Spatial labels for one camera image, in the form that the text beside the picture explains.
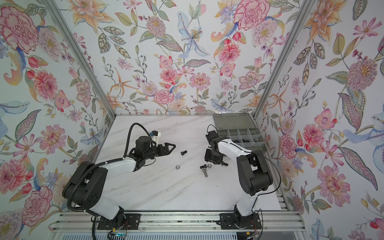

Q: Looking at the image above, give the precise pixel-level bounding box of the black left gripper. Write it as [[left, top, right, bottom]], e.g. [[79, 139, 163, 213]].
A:
[[143, 142, 176, 161]]

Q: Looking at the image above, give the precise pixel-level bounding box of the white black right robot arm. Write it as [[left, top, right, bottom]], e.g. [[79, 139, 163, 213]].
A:
[[205, 131, 273, 218]]

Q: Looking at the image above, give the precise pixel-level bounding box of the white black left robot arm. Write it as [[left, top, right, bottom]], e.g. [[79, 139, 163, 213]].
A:
[[62, 136, 176, 221]]

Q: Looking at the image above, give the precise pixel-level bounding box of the silver bolt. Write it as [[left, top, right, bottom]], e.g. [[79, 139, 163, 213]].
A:
[[202, 168, 208, 178]]

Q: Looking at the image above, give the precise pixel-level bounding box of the grey plastic organizer box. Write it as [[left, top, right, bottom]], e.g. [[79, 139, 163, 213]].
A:
[[213, 113, 267, 153]]

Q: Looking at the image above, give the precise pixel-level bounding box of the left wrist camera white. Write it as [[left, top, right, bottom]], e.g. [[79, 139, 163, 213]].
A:
[[150, 131, 161, 143]]

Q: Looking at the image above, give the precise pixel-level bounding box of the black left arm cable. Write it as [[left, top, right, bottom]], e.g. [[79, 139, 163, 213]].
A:
[[123, 122, 151, 158]]

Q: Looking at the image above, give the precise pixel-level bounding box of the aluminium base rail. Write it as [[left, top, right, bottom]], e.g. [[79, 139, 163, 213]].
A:
[[49, 211, 305, 233]]

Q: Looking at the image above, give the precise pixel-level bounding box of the aluminium corner post right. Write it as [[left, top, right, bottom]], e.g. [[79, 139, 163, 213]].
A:
[[254, 1, 316, 120]]

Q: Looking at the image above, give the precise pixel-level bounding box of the aluminium corner post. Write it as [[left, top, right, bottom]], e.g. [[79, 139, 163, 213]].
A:
[[42, 0, 117, 121], [254, 1, 316, 120]]

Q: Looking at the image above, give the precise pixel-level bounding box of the aluminium corner post left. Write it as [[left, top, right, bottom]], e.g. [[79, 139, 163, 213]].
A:
[[42, 0, 117, 121]]

